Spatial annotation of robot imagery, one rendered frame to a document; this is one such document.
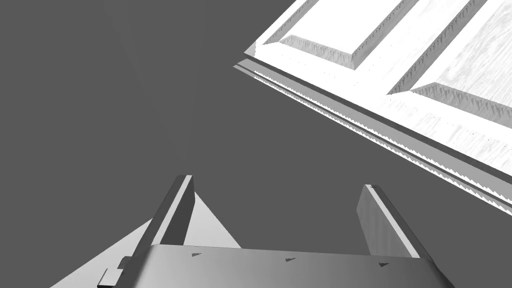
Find white panelled door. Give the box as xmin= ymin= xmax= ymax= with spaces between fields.
xmin=244 ymin=0 xmax=512 ymax=178

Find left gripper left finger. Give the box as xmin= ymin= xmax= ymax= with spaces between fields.
xmin=133 ymin=174 xmax=196 ymax=257

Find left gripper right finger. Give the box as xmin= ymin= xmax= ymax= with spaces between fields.
xmin=356 ymin=183 xmax=434 ymax=263

